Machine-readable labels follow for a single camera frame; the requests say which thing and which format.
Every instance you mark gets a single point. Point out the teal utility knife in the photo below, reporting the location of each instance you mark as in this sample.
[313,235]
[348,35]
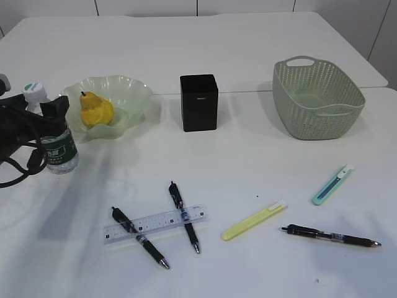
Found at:
[323,194]

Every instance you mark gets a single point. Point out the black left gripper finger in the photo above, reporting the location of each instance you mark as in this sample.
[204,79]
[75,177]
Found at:
[14,102]
[55,109]

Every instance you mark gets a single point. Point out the black pen right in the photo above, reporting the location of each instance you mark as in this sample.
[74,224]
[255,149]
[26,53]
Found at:
[334,237]

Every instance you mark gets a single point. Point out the green wavy glass plate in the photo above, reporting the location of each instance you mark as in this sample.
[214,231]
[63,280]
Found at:
[129,97]

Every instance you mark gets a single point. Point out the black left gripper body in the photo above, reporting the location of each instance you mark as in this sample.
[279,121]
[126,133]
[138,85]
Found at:
[20,127]

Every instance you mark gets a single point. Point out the yellow pear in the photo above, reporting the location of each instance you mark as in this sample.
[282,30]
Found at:
[95,110]

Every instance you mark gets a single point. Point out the transparent plastic ruler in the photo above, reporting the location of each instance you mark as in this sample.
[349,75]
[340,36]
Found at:
[154,224]

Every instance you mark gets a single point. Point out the black pen over ruler middle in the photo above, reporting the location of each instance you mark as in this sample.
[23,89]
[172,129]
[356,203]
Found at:
[179,204]

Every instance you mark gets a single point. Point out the clear water bottle green label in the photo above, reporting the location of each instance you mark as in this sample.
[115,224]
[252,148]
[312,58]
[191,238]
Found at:
[62,152]

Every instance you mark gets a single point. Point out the black square pen holder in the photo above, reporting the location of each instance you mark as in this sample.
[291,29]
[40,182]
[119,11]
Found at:
[199,102]

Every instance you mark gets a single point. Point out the black pen under ruler left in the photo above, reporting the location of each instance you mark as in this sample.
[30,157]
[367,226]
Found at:
[129,227]

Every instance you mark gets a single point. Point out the green woven plastic basket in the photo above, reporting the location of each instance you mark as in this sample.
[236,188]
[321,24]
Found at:
[314,98]

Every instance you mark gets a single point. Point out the yellow utility knife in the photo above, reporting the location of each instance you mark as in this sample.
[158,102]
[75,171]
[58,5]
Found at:
[253,220]

